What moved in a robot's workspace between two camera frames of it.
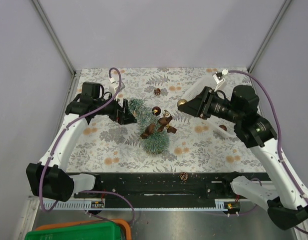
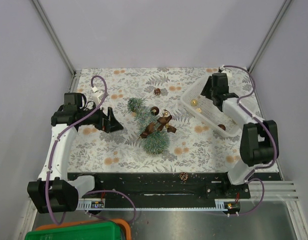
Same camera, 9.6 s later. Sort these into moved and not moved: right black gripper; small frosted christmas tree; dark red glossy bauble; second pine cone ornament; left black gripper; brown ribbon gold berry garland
Moved: right black gripper; left black gripper
Not moved: brown ribbon gold berry garland; small frosted christmas tree; dark red glossy bauble; second pine cone ornament
